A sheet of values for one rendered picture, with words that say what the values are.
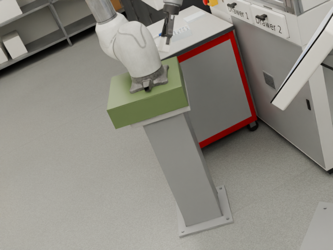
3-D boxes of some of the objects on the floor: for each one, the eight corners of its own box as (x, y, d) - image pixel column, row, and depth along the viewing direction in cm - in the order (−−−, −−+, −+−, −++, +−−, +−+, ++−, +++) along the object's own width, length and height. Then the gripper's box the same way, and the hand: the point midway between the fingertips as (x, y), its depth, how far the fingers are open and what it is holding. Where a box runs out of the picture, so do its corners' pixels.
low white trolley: (184, 170, 284) (142, 68, 246) (155, 130, 337) (117, 40, 299) (262, 130, 291) (233, 24, 253) (222, 96, 344) (193, 5, 306)
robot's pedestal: (179, 238, 238) (127, 124, 199) (176, 200, 263) (128, 93, 225) (234, 222, 234) (190, 103, 195) (224, 186, 259) (185, 74, 221)
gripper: (185, 4, 190) (175, 54, 193) (175, 9, 214) (167, 53, 218) (168, 0, 189) (158, 51, 192) (160, 5, 213) (152, 50, 216)
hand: (163, 49), depth 205 cm, fingers open, 13 cm apart
